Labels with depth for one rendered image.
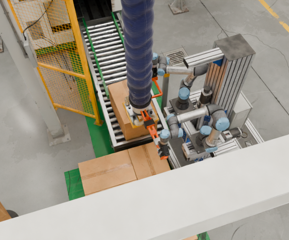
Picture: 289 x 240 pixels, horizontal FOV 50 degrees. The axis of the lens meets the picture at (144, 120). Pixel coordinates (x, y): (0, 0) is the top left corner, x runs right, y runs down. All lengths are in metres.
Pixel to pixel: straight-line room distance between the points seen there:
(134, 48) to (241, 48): 0.87
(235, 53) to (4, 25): 2.00
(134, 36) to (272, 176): 1.91
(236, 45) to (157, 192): 2.26
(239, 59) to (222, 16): 3.70
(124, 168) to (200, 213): 3.10
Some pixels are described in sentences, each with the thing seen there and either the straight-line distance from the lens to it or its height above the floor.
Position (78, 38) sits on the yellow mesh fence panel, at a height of 1.64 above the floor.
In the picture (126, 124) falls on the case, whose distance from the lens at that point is 3.43.
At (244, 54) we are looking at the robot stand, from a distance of 2.67.
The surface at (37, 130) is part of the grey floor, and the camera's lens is 4.76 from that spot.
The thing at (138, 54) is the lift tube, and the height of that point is 2.08.
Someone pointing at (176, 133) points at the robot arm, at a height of 1.58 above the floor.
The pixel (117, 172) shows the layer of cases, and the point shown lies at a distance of 3.61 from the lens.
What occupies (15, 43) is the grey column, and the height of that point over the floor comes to 1.79.
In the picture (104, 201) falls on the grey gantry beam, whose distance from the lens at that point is 0.55.
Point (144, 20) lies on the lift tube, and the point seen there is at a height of 2.40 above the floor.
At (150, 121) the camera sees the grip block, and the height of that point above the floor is 1.27.
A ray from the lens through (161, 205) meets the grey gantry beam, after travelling 0.54.
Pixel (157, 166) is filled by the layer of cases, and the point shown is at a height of 0.54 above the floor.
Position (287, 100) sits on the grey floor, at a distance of 5.23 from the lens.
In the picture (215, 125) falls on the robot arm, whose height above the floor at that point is 1.62.
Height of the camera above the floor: 3.84
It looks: 57 degrees down
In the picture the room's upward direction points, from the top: 1 degrees counter-clockwise
